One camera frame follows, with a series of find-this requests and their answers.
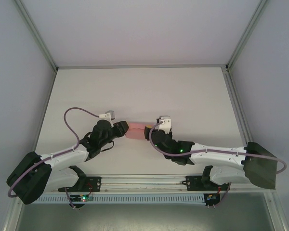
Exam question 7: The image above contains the pink paper box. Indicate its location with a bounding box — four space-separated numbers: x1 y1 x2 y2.
126 122 146 141

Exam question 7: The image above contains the circuit board with green light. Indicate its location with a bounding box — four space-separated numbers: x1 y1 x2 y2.
70 193 94 203

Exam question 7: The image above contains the metal base rail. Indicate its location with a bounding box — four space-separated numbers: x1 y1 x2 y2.
100 176 188 191

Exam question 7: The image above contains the white slotted cable tray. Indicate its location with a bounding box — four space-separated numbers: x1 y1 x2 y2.
35 194 206 205

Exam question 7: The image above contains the aluminium frame crossbar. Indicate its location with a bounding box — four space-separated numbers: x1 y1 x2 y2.
55 64 228 70

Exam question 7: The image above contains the short purple base cable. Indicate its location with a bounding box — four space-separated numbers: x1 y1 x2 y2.
65 187 77 209
215 184 232 208

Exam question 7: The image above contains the aluminium frame side rail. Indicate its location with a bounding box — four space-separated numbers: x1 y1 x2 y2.
1 68 57 231
223 68 289 231

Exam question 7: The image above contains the aluminium frame post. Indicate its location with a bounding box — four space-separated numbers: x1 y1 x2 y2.
13 0 59 71
225 0 272 71

